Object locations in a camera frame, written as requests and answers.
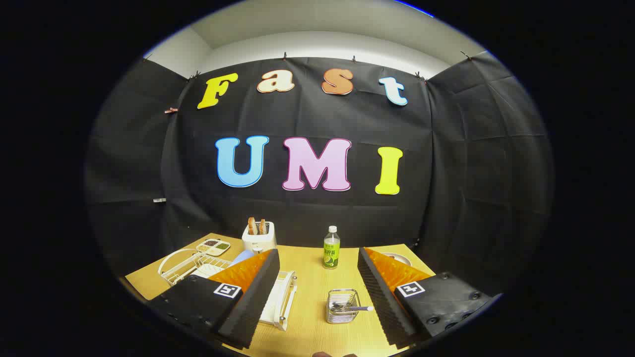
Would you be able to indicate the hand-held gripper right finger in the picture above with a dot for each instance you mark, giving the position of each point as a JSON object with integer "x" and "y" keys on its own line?
{"x": 382, "y": 297}

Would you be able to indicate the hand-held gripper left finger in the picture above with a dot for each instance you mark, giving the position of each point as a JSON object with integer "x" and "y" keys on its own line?
{"x": 258, "y": 292}

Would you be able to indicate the metal spoon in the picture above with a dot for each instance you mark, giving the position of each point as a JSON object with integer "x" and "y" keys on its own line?
{"x": 357, "y": 308}

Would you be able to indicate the blue plate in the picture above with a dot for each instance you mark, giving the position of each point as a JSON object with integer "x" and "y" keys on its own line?
{"x": 243, "y": 257}

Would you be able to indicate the white plate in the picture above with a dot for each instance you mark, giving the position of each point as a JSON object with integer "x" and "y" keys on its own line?
{"x": 403, "y": 259}

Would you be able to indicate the white toaster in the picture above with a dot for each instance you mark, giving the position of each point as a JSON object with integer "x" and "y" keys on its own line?
{"x": 258, "y": 243}

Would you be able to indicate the white divided condiment tray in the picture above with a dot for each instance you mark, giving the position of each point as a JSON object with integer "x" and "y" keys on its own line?
{"x": 212, "y": 247}

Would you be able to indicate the toast slice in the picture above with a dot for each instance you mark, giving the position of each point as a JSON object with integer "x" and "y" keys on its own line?
{"x": 262, "y": 227}
{"x": 252, "y": 226}

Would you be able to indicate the green label drink bottle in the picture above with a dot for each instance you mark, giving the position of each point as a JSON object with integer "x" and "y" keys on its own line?
{"x": 331, "y": 253}

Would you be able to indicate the black backdrop cloth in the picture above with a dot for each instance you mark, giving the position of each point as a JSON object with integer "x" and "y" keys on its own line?
{"x": 322, "y": 208}

